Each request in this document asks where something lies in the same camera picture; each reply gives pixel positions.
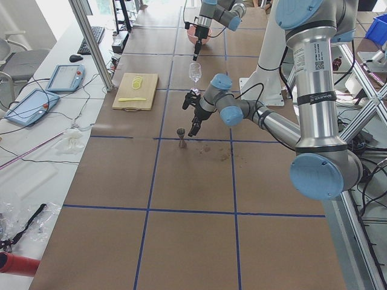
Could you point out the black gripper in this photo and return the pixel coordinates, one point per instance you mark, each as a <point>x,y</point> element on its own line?
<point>201,32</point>
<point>200,114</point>

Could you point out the steel double jigger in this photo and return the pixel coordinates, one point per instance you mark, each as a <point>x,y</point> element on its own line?
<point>181,134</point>

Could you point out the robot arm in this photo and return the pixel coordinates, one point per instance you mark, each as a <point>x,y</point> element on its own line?
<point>227,13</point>
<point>323,167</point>

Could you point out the clear wine glass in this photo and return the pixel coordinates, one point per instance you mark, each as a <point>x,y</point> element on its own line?
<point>195,74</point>

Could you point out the pink bowl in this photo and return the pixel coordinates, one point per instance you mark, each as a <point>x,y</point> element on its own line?
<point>192,38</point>

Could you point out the yellow plastic knife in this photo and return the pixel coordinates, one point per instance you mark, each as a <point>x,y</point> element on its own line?
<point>134,99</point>

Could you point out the bamboo cutting board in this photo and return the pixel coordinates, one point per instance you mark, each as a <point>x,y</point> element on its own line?
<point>147,90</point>

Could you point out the black computer box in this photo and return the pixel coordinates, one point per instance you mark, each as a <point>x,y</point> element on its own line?
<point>119,42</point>

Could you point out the black computer mouse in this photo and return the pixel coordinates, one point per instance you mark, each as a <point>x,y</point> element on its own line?
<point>75,58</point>

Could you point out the blue teach pendant far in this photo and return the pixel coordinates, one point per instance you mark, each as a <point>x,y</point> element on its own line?
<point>66,78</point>

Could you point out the blue teach pendant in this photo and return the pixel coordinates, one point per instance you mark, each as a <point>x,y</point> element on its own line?
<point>66,78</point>
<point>32,107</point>

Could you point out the blue teach pendant near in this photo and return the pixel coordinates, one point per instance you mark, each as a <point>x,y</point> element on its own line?
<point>32,107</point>

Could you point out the clear plastic bag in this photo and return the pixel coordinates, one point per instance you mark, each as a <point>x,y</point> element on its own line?
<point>26,223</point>

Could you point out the red cylinder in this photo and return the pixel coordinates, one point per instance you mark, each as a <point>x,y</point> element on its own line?
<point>18,265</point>

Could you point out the aluminium frame post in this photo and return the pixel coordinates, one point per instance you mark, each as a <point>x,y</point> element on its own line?
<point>81,17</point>

